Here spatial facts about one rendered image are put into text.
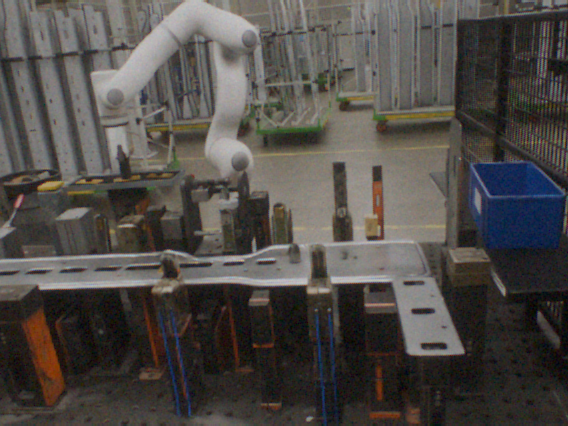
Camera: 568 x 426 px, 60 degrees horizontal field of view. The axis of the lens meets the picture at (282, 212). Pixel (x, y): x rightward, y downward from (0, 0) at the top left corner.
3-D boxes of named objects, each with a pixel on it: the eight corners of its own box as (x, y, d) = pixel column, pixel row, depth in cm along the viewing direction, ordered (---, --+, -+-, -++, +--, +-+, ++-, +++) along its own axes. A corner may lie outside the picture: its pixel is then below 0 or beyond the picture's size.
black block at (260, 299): (254, 416, 119) (239, 310, 109) (260, 387, 129) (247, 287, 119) (287, 416, 118) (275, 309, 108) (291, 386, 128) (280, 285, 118)
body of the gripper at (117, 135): (103, 120, 159) (111, 154, 162) (101, 125, 149) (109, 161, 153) (127, 117, 160) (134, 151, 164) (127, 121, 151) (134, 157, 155)
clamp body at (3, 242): (6, 342, 161) (-27, 240, 149) (26, 323, 172) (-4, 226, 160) (33, 341, 160) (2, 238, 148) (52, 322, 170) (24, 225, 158)
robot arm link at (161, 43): (190, 46, 148) (117, 117, 144) (176, 47, 162) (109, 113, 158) (169, 21, 143) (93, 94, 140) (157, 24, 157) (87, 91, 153)
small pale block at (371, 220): (369, 334, 146) (364, 218, 134) (368, 327, 150) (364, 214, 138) (381, 333, 146) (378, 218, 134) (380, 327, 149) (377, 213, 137)
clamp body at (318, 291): (307, 429, 114) (294, 295, 102) (310, 394, 125) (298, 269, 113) (347, 429, 113) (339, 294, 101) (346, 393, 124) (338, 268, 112)
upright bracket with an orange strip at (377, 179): (376, 326, 150) (371, 166, 133) (376, 323, 151) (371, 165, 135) (386, 325, 150) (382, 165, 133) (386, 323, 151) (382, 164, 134)
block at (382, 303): (364, 421, 114) (358, 315, 105) (361, 388, 124) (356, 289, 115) (406, 421, 113) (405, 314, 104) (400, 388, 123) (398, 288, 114)
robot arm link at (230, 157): (244, 193, 189) (233, 132, 181) (265, 206, 174) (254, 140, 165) (215, 202, 185) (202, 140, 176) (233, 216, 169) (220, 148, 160)
